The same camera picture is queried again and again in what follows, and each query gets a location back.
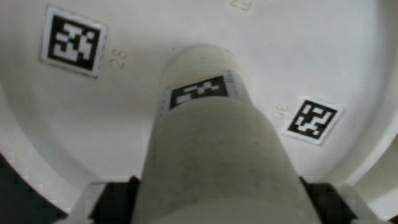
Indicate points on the white round table top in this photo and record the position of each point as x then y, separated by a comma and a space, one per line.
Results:
84, 51

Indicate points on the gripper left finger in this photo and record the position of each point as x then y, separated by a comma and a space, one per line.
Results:
105, 203

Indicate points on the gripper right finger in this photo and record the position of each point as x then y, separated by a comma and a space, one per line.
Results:
338, 205

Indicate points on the white cylindrical table leg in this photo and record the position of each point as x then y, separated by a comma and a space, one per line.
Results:
219, 179

